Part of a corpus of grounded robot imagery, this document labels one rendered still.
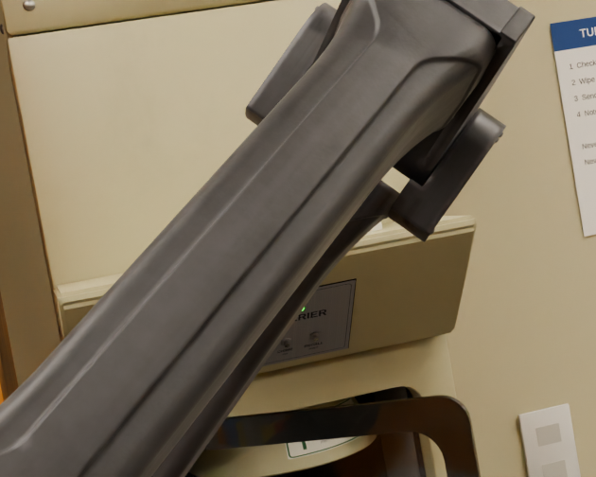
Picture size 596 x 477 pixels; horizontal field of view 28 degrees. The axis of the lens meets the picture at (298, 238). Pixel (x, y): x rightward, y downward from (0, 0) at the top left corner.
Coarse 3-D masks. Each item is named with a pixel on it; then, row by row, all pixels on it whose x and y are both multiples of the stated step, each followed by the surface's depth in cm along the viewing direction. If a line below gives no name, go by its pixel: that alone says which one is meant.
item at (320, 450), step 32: (256, 416) 90; (288, 416) 89; (320, 416) 88; (352, 416) 87; (384, 416) 86; (416, 416) 85; (448, 416) 85; (224, 448) 91; (256, 448) 90; (288, 448) 89; (320, 448) 88; (352, 448) 87; (384, 448) 87; (416, 448) 86; (448, 448) 85
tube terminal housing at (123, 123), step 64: (320, 0) 100; (64, 64) 95; (128, 64) 96; (192, 64) 97; (256, 64) 98; (64, 128) 95; (128, 128) 96; (192, 128) 97; (64, 192) 95; (128, 192) 96; (192, 192) 97; (64, 256) 95; (128, 256) 96; (256, 384) 99; (320, 384) 100; (384, 384) 101; (448, 384) 103
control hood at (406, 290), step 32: (384, 224) 99; (448, 224) 90; (352, 256) 89; (384, 256) 90; (416, 256) 91; (448, 256) 92; (64, 288) 89; (96, 288) 85; (384, 288) 93; (416, 288) 94; (448, 288) 95; (64, 320) 85; (352, 320) 95; (384, 320) 96; (416, 320) 97; (448, 320) 99; (352, 352) 98
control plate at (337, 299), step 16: (320, 288) 90; (336, 288) 91; (352, 288) 92; (320, 304) 92; (336, 304) 92; (352, 304) 93; (304, 320) 93; (320, 320) 93; (336, 320) 94; (288, 336) 94; (304, 336) 94; (320, 336) 95; (336, 336) 96; (272, 352) 95; (288, 352) 95; (304, 352) 96; (320, 352) 96
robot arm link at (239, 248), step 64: (384, 0) 48; (448, 0) 49; (320, 64) 46; (384, 64) 46; (448, 64) 48; (256, 128) 44; (320, 128) 44; (384, 128) 45; (448, 128) 54; (256, 192) 42; (320, 192) 43; (192, 256) 39; (256, 256) 40; (320, 256) 45; (128, 320) 38; (192, 320) 38; (256, 320) 40; (64, 384) 36; (128, 384) 36; (192, 384) 37; (0, 448) 35; (64, 448) 35; (128, 448) 36
